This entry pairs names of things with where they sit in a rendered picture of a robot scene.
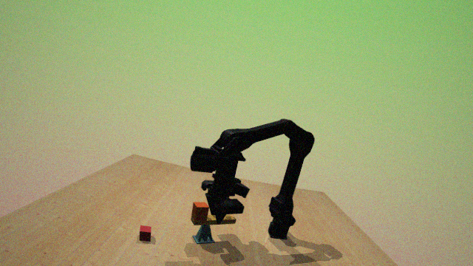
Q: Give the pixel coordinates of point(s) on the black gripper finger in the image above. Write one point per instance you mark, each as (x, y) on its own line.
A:
(219, 215)
(211, 202)

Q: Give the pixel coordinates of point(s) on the teal triangular wedge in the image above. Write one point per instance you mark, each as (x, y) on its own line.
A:
(204, 235)

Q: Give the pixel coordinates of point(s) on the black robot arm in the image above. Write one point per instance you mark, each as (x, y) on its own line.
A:
(225, 162)

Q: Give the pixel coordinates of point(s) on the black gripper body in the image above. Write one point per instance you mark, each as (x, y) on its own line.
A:
(221, 188)

